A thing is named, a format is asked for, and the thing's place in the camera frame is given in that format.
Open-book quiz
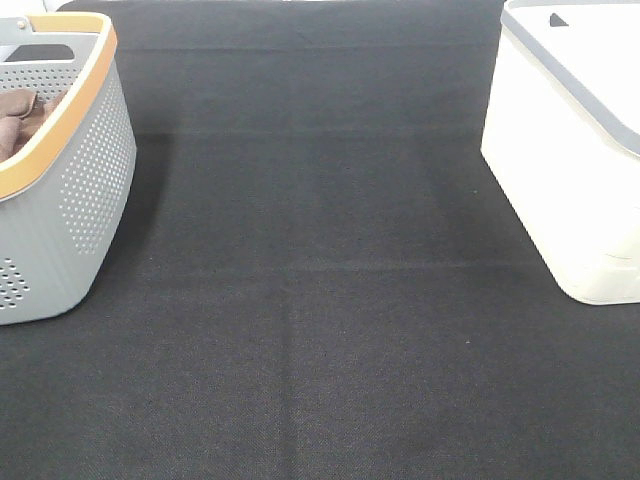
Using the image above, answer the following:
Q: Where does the black table cloth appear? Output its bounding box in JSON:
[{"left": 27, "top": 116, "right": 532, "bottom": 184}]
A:
[{"left": 1, "top": 1, "right": 639, "bottom": 479}]

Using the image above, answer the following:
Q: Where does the brown microfibre towel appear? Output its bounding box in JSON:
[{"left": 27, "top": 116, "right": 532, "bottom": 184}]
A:
[{"left": 1, "top": 89, "right": 67, "bottom": 162}]

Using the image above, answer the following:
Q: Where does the grey perforated laundry basket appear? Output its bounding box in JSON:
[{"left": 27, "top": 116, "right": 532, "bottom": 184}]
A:
[{"left": 1, "top": 12, "right": 136, "bottom": 325}]

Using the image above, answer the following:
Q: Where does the white storage bin grey rim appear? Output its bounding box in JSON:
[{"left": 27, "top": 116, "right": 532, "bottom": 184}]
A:
[{"left": 481, "top": 1, "right": 639, "bottom": 305}]

